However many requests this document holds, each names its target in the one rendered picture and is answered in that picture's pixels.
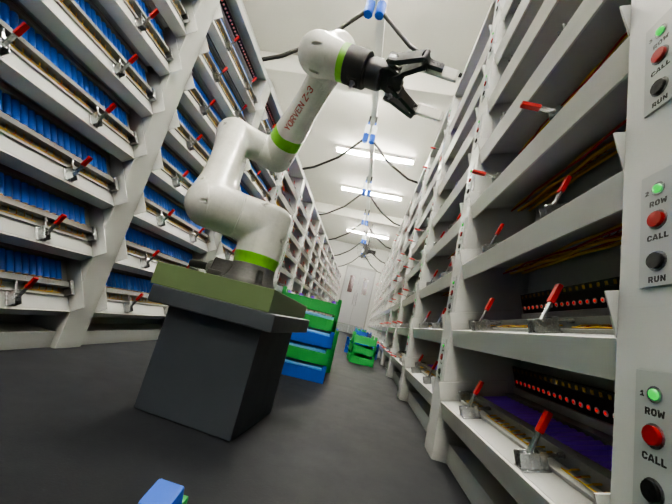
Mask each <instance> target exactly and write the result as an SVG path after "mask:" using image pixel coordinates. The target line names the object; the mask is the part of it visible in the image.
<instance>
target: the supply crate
mask: <svg viewBox="0 0 672 504"><path fill-rule="evenodd" d="M287 288H288V287H287V286H283V290H282V294H284V295H286V296H288V297H290V298H292V299H293V300H295V301H297V302H299V303H301V304H303V305H305V306H306V307H307V309H309V310H313V311H317V312H321V313H325V314H329V315H333V316H339V313H340V309H341V304H342V300H338V301H336V304H334V303H330V302H326V301H322V300H318V299H314V298H310V297H306V296H302V295H298V294H294V293H290V292H288V290H290V289H287Z"/></svg>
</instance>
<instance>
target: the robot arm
mask: <svg viewBox="0 0 672 504"><path fill-rule="evenodd" d="M430 53H431V50H430V49H423V50H416V51H408V52H400V53H399V52H394V51H391V52H390V54H389V56H388V58H387V59H385V58H381V57H378V56H374V52H373V50H370V49H367V48H364V47H361V46H358V45H355V42H354V39H353V38H352V36H351V35H350V34H349V33H348V32H346V31H344V30H341V29H335V30H332V31H325V30H321V29H316V30H312V31H310V32H308V33H307V34H306V35H305V36H304V37H303V38H302V40H301V42H300V44H299V48H298V59H299V63H300V65H301V67H302V69H303V70H304V72H305V73H306V74H307V76H306V78H305V80H304V82H303V84H302V86H301V87H300V89H299V91H298V93H297V94H296V96H295V98H294V99H293V101H292V102H291V104H290V105H289V107H288V108H287V110H286V111H285V113H284V114H283V115H282V117H281V118H280V120H279V121H278V123H277V124H276V126H275V127H274V129H273V130H272V132H271V134H270V135H266V134H265V133H263V132H261V131H259V130H257V129H256V128H254V127H252V126H251V125H249V124H248V123H246V122H245V121H244V120H242V119H240V118H237V117H228V118H225V119H223V120H222V121H221V122H220V123H219V125H218V127H217V131H216V137H215V143H214V146H213V150H212V152H211V155H210V157H209V159H208V162H207V164H206V165H205V167H204V169H203V171H202V172H201V174H200V175H199V177H198V178H197V179H196V181H195V182H194V183H193V185H192V186H191V187H190V188H189V190H188V191H187V193H186V195H185V198H184V208H185V211H186V213H187V215H188V217H189V218H190V219H191V220H192V221H193V222H194V223H195V224H197V225H199V226H201V227H204V228H206V229H209V230H212V231H215V232H217V233H220V234H223V235H226V236H228V237H231V238H234V239H235V240H236V241H237V245H236V248H235V251H234V259H233V261H232V260H227V259H223V258H218V257H216V258H215V259H214V260H211V261H209V262H208V263H207V262H203V261H199V260H194V259H191V260H190V261H189V266H191V267H195V268H199V269H204V270H206V273H209V274H213V275H217V276H221V277H225V278H229V279H233V280H237V281H242V282H246V283H250V284H254V285H258V286H262V287H266V288H267V287H268V288H270V289H274V284H273V279H274V274H275V271H276V269H277V267H278V266H279V263H280V260H281V257H282V254H283V251H284V247H285V244H286V241H287V238H288V235H289V231H290V228H291V224H292V217H291V215H290V214H289V213H288V212H287V211H286V210H284V209H283V208H281V207H279V206H277V205H274V204H271V203H269V202H266V201H263V200H260V199H258V198H255V197H252V196H250V195H247V194H245V193H243V192H241V191H238V190H237V183H238V177H239V173H240V169H241V166H242V163H243V160H244V157H245V158H247V159H250V160H252V161H254V162H256V163H258V164H259V165H261V166H263V167H264V168H266V169H267V170H269V171H271V172H274V173H281V172H284V171H286V170H287V169H288V168H289V167H290V165H291V164H292V162H293V161H294V159H295V157H296V155H297V154H298V152H299V150H300V148H301V146H302V144H303V143H304V141H305V139H306V137H307V135H308V133H309V130H310V128H311V126H312V124H313V122H314V120H315V118H316V116H317V115H318V113H319V111H320V109H321V108H322V106H323V104H324V103H325V101H326V100H327V98H328V96H329V95H330V94H331V92H332V91H333V89H334V88H335V86H336V85H337V84H338V83H341V84H344V85H347V86H348V89H351V88H355V89H358V90H363V89H364V88H367V89H369V90H372V91H375V92H377V91H379V90H383V91H384V92H385V95H384V97H383V99H382V100H383V101H385V102H387V103H390V104H391V105H392V106H393V107H395V108H396V109H397V110H399V111H400V112H401V113H403V114H404V115H405V116H407V117H408V118H409V119H412V117H413V116H414V115H419V116H421V117H424V118H429V119H432V120H435V121H438V122H440V121H441V118H442V116H443V114H444V112H443V111H441V110H438V109H435V108H432V107H429V106H426V105H423V104H418V105H417V104H416V103H415V101H414V100H413V99H412V98H411V97H410V96H409V94H408V93H407V92H406V91H405V90H404V86H403V84H404V81H403V80H404V78H405V77H406V76H409V75H412V74H415V73H418V72H421V71H425V70H426V71H425V72H426V74H429V75H432V76H435V77H438V78H441V79H444V80H447V81H450V82H453V83H455V82H456V80H457V78H458V76H459V74H460V70H457V69H454V68H451V67H447V66H445V64H444V63H441V62H438V61H435V60H432V58H431V57H430ZM406 64H408V65H406ZM396 65H401V66H399V67H397V66H396ZM409 112H410V113H409Z"/></svg>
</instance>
